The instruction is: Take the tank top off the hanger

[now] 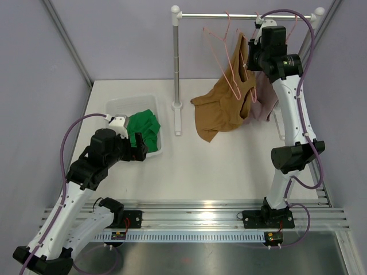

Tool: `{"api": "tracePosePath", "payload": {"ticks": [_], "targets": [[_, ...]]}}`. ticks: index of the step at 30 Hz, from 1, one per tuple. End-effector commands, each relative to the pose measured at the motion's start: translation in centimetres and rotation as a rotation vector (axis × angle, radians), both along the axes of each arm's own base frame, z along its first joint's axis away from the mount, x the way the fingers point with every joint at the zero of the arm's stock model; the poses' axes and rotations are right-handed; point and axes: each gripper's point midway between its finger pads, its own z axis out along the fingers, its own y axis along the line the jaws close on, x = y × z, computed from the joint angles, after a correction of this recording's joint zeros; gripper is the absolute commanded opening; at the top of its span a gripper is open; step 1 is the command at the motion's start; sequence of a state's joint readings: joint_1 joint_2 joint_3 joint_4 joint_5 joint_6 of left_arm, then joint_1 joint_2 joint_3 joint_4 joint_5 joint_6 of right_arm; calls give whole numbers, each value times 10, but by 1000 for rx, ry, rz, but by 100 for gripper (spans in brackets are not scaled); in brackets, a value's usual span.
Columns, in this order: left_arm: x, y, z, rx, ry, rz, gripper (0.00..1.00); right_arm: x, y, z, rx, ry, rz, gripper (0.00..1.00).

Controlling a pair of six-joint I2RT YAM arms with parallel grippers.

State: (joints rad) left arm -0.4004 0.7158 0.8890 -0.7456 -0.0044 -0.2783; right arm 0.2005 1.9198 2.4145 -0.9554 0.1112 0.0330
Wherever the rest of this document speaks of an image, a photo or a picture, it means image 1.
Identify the green tank top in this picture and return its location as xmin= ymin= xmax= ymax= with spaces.
xmin=127 ymin=109 xmax=161 ymax=153

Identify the white slotted cable duct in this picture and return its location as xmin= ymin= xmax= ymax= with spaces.
xmin=91 ymin=231 xmax=265 ymax=243

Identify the brown tank top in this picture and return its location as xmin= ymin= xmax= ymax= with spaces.
xmin=190 ymin=32 xmax=256 ymax=143

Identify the aluminium mounting rail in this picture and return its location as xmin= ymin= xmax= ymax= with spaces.
xmin=120 ymin=199 xmax=350 ymax=231

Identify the right aluminium frame post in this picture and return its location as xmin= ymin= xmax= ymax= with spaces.
xmin=298 ymin=0 xmax=345 ymax=68

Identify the left aluminium frame post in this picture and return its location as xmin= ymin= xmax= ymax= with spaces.
xmin=41 ymin=0 xmax=94 ymax=89

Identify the silver and white clothes rack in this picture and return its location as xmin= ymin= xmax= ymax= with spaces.
xmin=171 ymin=5 xmax=325 ymax=136

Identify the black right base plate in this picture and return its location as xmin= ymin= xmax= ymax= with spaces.
xmin=237 ymin=210 xmax=295 ymax=230

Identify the pink wire hanger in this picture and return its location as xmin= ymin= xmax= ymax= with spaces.
xmin=202 ymin=10 xmax=242 ymax=100

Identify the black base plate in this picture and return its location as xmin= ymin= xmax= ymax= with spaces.
xmin=237 ymin=210 xmax=295 ymax=230
xmin=111 ymin=210 xmax=143 ymax=229

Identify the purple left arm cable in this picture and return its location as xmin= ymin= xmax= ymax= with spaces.
xmin=18 ymin=113 xmax=124 ymax=275

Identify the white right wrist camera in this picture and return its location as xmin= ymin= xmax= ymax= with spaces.
xmin=254 ymin=15 xmax=278 ymax=45

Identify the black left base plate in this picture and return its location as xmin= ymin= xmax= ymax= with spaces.
xmin=111 ymin=210 xmax=143 ymax=229

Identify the white perforated plastic basket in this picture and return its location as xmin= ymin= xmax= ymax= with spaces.
xmin=106 ymin=95 xmax=163 ymax=157

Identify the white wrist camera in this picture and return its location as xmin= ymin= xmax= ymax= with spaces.
xmin=254 ymin=15 xmax=278 ymax=45
xmin=105 ymin=114 xmax=130 ymax=139

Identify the mauve tank top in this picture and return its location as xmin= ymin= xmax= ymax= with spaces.
xmin=244 ymin=72 xmax=278 ymax=124

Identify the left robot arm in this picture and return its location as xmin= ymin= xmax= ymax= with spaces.
xmin=13 ymin=128 xmax=148 ymax=274

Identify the aluminium frame post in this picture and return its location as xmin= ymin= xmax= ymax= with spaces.
xmin=298 ymin=0 xmax=345 ymax=68
xmin=41 ymin=0 xmax=94 ymax=89

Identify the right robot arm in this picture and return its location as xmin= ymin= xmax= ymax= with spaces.
xmin=242 ymin=25 xmax=325 ymax=229

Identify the pink hanger under mauve top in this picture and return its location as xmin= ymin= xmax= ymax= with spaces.
xmin=286 ymin=14 xmax=298 ymax=42

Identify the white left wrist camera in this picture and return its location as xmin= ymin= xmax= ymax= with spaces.
xmin=105 ymin=114 xmax=130 ymax=139

